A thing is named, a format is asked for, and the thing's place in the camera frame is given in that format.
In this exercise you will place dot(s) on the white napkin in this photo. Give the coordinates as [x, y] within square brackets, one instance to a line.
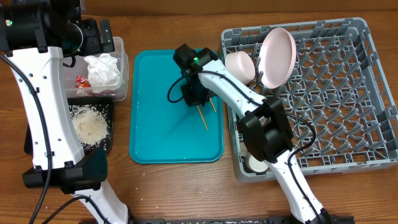
[103, 72]

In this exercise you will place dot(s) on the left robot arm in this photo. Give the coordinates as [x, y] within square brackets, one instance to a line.
[36, 36]

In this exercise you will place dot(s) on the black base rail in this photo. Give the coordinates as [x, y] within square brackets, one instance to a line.
[269, 220]

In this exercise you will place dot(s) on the black tray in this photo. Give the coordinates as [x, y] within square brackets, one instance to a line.
[105, 105]

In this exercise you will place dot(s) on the teal serving tray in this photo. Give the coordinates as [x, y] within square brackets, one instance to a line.
[164, 130]

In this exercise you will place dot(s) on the rice pile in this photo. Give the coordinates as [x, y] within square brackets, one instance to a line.
[90, 124]

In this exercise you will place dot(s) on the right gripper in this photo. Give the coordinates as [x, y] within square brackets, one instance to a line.
[193, 99]

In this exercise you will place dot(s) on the pink bowl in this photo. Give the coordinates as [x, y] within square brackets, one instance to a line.
[240, 65]

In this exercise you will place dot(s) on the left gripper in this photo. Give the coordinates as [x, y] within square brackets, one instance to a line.
[94, 46]

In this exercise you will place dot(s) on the red snack wrapper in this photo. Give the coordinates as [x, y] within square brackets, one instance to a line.
[82, 82]

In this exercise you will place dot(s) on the clear plastic bin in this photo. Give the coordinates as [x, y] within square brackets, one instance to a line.
[80, 69]

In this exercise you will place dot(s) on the white plate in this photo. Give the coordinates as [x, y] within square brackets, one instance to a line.
[277, 58]

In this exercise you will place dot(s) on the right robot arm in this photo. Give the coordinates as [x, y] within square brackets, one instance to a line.
[265, 126]

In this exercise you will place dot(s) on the white cup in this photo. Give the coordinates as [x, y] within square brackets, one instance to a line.
[255, 165]

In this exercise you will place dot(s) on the grey dish rack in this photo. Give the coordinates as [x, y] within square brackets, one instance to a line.
[339, 84]

